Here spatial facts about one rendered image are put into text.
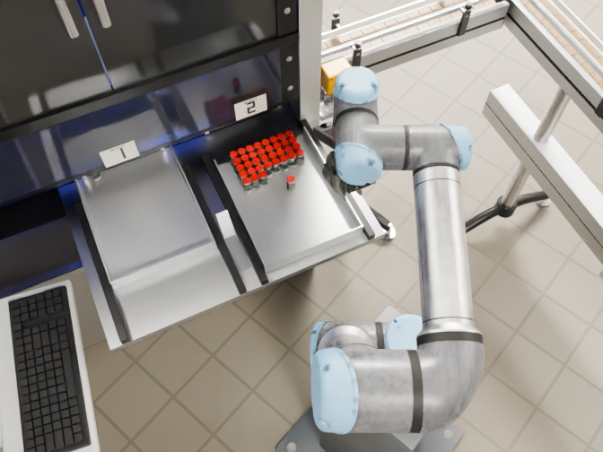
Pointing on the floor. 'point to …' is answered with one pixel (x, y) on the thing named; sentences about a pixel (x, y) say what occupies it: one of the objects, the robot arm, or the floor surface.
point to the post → (309, 59)
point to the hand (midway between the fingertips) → (341, 186)
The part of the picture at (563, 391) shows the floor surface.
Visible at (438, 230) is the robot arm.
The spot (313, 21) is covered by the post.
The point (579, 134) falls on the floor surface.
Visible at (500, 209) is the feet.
